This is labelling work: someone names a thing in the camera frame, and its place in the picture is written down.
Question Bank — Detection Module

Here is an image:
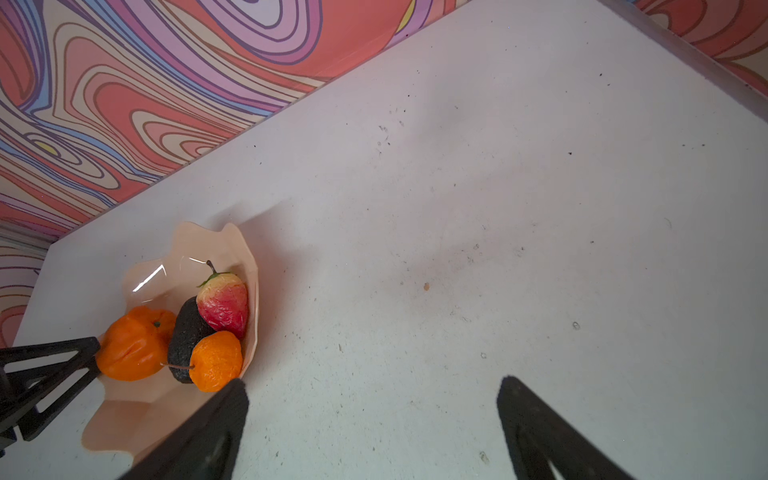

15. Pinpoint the pink scalloped fruit bowl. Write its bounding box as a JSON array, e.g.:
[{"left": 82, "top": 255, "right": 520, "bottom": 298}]
[{"left": 81, "top": 222, "right": 259, "bottom": 461}]

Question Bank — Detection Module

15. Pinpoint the dark fake avocado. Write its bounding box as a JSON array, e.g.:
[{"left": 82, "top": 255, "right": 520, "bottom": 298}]
[{"left": 167, "top": 296, "right": 215, "bottom": 384}]

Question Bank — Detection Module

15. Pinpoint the orange fake bell pepper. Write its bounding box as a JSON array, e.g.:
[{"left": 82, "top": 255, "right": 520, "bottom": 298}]
[{"left": 96, "top": 306, "right": 176, "bottom": 382}]

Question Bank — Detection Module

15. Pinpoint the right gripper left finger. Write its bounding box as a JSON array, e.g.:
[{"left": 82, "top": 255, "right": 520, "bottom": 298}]
[{"left": 122, "top": 379, "right": 249, "bottom": 480}]

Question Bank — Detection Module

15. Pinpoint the small fake orange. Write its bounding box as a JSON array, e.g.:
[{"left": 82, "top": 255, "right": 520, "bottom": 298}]
[{"left": 163, "top": 330, "right": 243, "bottom": 393}]

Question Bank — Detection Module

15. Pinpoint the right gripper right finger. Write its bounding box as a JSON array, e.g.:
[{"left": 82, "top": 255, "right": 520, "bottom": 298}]
[{"left": 496, "top": 376, "right": 630, "bottom": 479}]

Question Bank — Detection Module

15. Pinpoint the red fake strawberry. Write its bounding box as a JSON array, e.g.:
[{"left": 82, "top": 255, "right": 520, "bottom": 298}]
[{"left": 196, "top": 260, "right": 249, "bottom": 340}]

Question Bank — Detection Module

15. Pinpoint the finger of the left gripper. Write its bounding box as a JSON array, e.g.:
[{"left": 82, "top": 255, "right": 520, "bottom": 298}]
[{"left": 1, "top": 337, "right": 100, "bottom": 450}]

